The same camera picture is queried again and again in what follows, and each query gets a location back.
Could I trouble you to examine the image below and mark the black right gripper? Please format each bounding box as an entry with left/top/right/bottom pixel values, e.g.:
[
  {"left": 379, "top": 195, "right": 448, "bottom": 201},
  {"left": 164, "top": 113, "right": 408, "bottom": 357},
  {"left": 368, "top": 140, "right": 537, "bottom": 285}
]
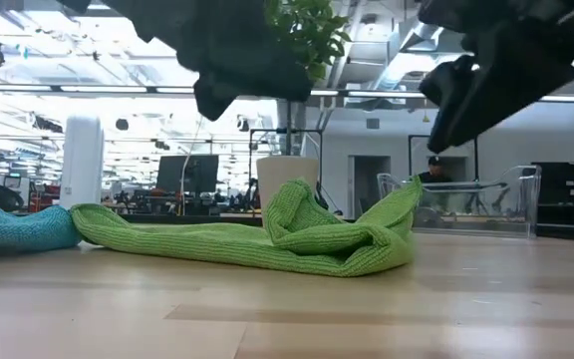
[{"left": 418, "top": 0, "right": 574, "bottom": 155}]

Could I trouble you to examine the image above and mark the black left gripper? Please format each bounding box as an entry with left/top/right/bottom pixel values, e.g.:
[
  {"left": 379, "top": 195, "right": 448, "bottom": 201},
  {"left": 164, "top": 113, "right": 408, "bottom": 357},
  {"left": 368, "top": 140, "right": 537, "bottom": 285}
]
[{"left": 57, "top": 0, "right": 316, "bottom": 122}]

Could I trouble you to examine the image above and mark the green microfiber towel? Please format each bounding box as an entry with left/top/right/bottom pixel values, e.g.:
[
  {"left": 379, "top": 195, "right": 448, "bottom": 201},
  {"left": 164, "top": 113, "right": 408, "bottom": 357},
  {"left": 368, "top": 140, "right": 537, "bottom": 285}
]
[{"left": 70, "top": 177, "right": 424, "bottom": 278}]

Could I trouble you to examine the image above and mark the turquoise microfiber towel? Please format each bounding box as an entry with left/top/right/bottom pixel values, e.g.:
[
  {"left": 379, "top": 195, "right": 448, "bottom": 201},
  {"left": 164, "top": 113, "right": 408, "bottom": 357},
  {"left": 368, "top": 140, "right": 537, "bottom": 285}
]
[{"left": 0, "top": 191, "right": 84, "bottom": 251}]

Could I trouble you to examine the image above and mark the black computer monitor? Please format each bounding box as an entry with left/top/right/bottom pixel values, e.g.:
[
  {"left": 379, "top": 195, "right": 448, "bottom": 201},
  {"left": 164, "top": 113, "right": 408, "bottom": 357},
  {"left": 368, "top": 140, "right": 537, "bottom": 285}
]
[{"left": 155, "top": 154, "right": 220, "bottom": 196}]

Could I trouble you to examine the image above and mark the white plant pot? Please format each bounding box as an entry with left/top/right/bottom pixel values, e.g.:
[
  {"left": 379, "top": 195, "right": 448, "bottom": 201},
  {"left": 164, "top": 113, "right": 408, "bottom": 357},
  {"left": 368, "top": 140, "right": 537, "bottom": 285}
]
[{"left": 255, "top": 155, "right": 321, "bottom": 231}]

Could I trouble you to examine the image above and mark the person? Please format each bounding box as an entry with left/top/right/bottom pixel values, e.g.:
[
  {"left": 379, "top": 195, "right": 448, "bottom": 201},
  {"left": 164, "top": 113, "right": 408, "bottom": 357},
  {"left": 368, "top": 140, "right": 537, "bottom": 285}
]
[{"left": 418, "top": 155, "right": 453, "bottom": 184}]

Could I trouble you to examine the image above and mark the green leafy plant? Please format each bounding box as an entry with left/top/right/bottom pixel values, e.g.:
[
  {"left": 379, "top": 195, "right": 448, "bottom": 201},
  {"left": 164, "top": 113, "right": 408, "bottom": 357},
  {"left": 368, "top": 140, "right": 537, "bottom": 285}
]
[{"left": 264, "top": 0, "right": 353, "bottom": 84}]

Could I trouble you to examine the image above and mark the clear plastic bin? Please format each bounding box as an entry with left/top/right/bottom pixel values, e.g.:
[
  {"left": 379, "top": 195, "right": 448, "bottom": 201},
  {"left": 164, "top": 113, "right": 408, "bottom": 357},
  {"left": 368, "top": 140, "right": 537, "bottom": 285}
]
[{"left": 376, "top": 164, "right": 543, "bottom": 239}]

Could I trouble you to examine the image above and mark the black cabinet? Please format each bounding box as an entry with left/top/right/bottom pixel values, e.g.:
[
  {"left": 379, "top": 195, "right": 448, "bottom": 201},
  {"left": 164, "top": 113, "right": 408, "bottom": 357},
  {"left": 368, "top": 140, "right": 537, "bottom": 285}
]
[{"left": 531, "top": 160, "right": 574, "bottom": 228}]

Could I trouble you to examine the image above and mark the white cylindrical column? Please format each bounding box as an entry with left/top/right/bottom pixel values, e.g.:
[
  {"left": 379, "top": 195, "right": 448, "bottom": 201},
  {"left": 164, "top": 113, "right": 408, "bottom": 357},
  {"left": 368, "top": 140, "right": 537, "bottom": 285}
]
[{"left": 59, "top": 114, "right": 106, "bottom": 210}]

